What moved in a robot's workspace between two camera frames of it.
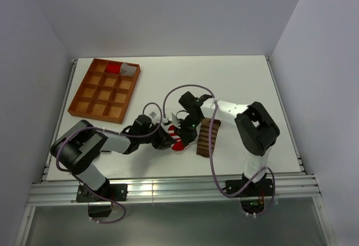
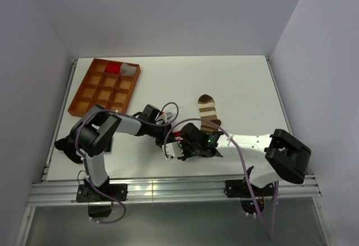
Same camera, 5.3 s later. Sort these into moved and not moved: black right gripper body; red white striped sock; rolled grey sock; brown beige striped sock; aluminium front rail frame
Moved: brown beige striped sock; black right gripper body; red white striped sock
Not moved: rolled grey sock; aluminium front rail frame
